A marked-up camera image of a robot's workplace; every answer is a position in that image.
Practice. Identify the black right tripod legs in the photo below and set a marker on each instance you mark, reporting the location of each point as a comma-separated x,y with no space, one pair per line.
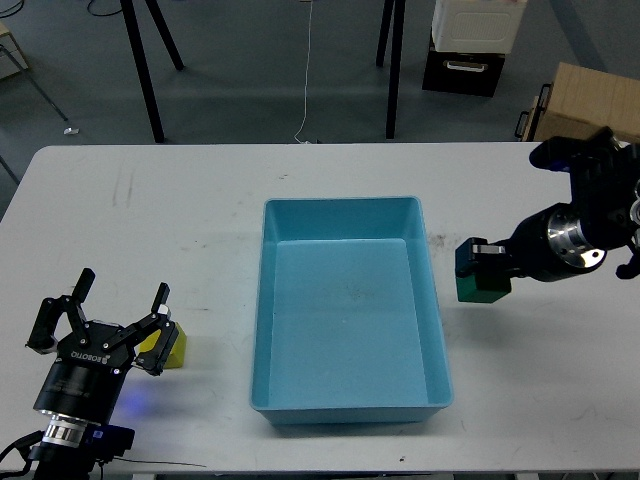
391,31

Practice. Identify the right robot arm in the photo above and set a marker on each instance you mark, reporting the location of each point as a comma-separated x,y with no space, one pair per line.
604,188

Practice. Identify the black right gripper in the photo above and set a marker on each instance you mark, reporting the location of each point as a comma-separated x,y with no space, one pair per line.
547,246

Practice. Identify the white storage box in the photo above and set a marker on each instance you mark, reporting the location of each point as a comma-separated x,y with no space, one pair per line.
476,26

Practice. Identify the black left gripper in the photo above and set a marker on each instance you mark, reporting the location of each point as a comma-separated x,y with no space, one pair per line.
82,380

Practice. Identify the yellow block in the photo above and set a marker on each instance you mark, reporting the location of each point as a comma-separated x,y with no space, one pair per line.
177,354

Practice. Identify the cardboard box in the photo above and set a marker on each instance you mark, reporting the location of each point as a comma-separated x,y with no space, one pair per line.
579,102

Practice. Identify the blue plastic box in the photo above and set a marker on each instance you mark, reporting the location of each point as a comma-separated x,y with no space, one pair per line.
348,327

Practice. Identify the green block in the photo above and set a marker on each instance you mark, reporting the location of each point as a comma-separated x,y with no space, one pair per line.
482,290

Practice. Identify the black drawer cabinet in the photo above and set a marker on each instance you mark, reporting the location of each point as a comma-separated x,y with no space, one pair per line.
475,74

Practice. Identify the wooden cabinet with chair leg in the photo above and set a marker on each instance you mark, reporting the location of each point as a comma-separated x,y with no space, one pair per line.
13,62

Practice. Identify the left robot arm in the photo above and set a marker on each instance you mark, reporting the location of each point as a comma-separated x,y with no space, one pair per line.
71,448

